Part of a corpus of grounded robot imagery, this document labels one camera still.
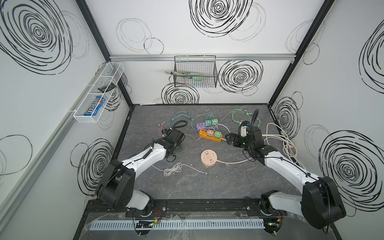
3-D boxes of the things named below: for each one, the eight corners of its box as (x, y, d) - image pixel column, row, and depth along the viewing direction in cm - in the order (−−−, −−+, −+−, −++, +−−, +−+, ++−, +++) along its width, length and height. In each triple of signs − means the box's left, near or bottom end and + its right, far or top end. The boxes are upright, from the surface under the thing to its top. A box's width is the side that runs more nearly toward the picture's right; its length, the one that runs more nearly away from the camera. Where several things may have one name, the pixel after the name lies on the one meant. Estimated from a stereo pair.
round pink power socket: (200, 166, 90) (201, 164, 88) (200, 151, 96) (200, 149, 94) (217, 166, 90) (217, 164, 88) (215, 151, 96) (216, 149, 94)
